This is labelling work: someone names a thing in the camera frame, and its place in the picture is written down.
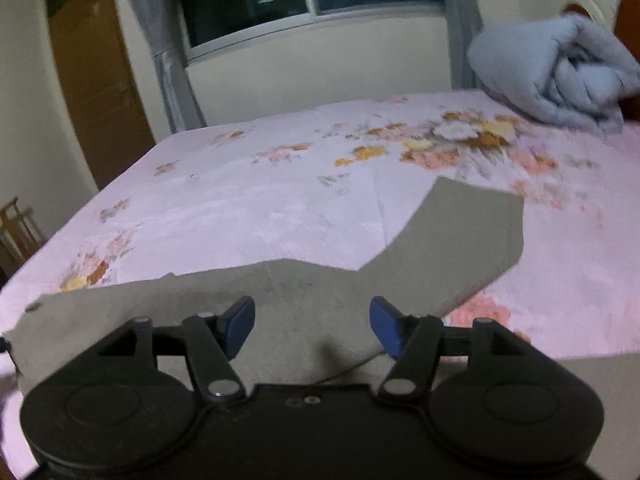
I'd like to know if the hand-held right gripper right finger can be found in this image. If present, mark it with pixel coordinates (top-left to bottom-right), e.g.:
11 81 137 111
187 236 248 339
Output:
369 296 532 404

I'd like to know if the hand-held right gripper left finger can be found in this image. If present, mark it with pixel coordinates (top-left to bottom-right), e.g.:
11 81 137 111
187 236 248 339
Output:
97 295 257 405

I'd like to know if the grey towel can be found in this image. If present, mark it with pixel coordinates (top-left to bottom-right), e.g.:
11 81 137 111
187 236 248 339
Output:
2 176 640 461

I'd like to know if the floral sheet bed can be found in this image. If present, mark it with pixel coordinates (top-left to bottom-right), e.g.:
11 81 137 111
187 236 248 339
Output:
0 91 640 480

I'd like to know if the wooden chair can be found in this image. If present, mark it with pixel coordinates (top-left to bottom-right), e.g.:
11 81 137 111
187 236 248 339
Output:
0 196 46 274

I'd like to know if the grey curtain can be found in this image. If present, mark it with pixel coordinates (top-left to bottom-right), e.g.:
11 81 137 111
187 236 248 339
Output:
432 0 484 92
110 0 207 134

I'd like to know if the brown wooden door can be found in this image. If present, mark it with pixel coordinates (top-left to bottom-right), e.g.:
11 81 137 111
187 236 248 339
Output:
44 0 156 191

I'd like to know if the folded blue-grey blanket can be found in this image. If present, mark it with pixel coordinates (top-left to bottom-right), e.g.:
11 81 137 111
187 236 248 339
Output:
467 14 640 136

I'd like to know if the sliding glass window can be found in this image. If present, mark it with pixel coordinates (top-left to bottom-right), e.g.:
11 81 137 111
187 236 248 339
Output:
172 0 447 63

